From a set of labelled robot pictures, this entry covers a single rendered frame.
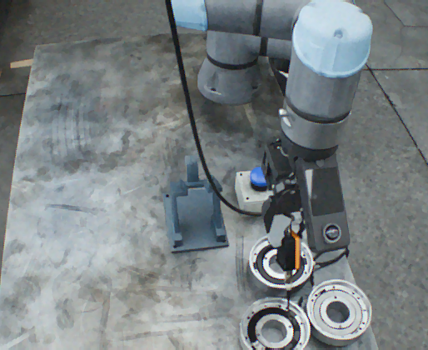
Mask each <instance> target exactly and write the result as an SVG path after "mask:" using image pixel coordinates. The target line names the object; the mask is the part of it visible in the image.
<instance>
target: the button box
mask: <svg viewBox="0 0 428 350"><path fill-rule="evenodd" d="M250 172H251V171H250ZM250 172H237V173H236V184H235V190H236V197H237V201H238V204H239V208H240V209H241V210H243V211H248V212H253V213H261V209H262V205H263V203H264V202H265V200H266V198H268V197H269V195H273V193H272V191H268V188H267V186H265V187H259V186H256V185H254V184H253V183H252V182H251V180H250Z"/></svg>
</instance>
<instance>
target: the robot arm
mask: <svg viewBox="0 0 428 350"><path fill-rule="evenodd" d="M171 1H172V8H173V12H174V16H175V20H176V24H177V26H179V27H185V28H190V29H195V30H199V29H200V30H202V31H205V32H206V31H207V55H206V57H205V60H204V62H203V64H202V67H201V70H200V72H199V74H198V76H197V87H198V90H199V91H201V93H202V94H203V95H204V96H205V97H206V98H208V99H210V100H212V101H213V102H216V103H220V104H223V105H242V104H245V103H249V102H251V101H254V100H255V99H257V98H258V97H259V96H260V94H261V91H262V85H263V77H261V71H260V67H259V63H258V56H263V57H269V58H282V59H285V60H289V61H291V65H290V68H289V73H288V78H287V82H286V96H285V101H284V105H283V109H281V110H279V117H280V118H281V129H280V137H279V138H278V139H277V140H268V141H266V143H265V148H264V154H263V159H262V165H261V170H262V172H263V175H264V178H265V180H266V185H267V188H268V191H272V193H273V195H269V197H268V198H266V200H265V202H264V203H263V205H262V209H261V214H262V218H263V221H264V223H265V227H266V233H267V236H268V239H269V242H270V243H271V245H272V246H273V247H274V248H276V247H280V246H282V243H281V240H282V239H283V238H284V236H285V235H284V230H285V228H286V227H288V226H289V225H290V224H291V214H290V213H294V212H301V217H302V221H301V223H300V224H299V227H300V229H299V231H298V232H297V234H298V235H299V236H300V237H301V243H302V242H304V241H305V240H307V239H308V243H307V244H308V247H309V249H310V250H311V251H312V252H314V253H328V252H334V251H336V250H339V249H344V248H346V247H347V246H348V245H349V244H350V240H351V239H350V234H349V229H348V225H347V220H346V206H345V202H344V198H343V192H342V188H341V179H340V174H339V170H338V165H337V160H336V154H335V152H336V150H337V149H338V147H339V144H340V142H341V140H342V138H343V137H344V134H345V131H346V127H347V124H348V122H349V119H350V114H351V108H352V105H353V103H354V101H355V99H354V98H355V95H356V91H357V88H358V86H359V85H358V83H359V81H360V79H361V74H362V70H363V67H364V65H365V64H366V61H367V58H368V57H369V54H370V46H371V44H370V42H371V34H372V31H373V28H372V25H371V20H370V18H369V17H368V16H366V15H365V14H364V13H363V12H362V11H361V10H360V9H359V8H358V7H356V6H355V2H354V0H171ZM275 143H278V144H275ZM272 144H273V145H272ZM271 145H272V147H271ZM266 156H267V158H268V160H267V165H265V161H266Z"/></svg>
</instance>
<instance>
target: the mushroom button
mask: <svg viewBox="0 0 428 350"><path fill-rule="evenodd" d="M250 180H251V182H252V183H253V184H254V185H256V186H259V187H265V186H266V180H265V178H264V175H263V172H262V170H261V167H256V168H255V167H254V169H253V170H252V171H251V172H250Z"/></svg>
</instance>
